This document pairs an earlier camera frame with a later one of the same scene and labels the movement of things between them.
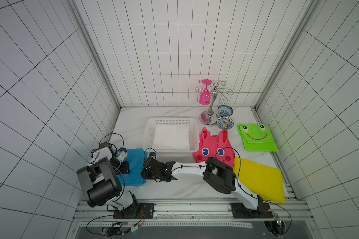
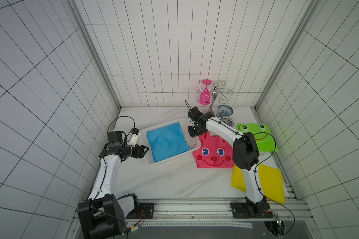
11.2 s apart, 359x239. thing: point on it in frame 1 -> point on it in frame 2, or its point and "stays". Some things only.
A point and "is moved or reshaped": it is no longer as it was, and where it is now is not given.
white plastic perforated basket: x=173 y=139 is moved or reshaped
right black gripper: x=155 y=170 -> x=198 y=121
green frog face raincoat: x=257 y=137 stays
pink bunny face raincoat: x=215 y=146 stays
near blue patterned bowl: x=225 y=123 stays
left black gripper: x=124 y=168 -> x=139 y=151
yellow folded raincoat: x=264 y=180 stays
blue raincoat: x=135 y=157 -> x=166 y=142
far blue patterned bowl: x=225 y=110 stays
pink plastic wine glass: x=205 y=97 stays
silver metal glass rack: x=208 y=118 stays
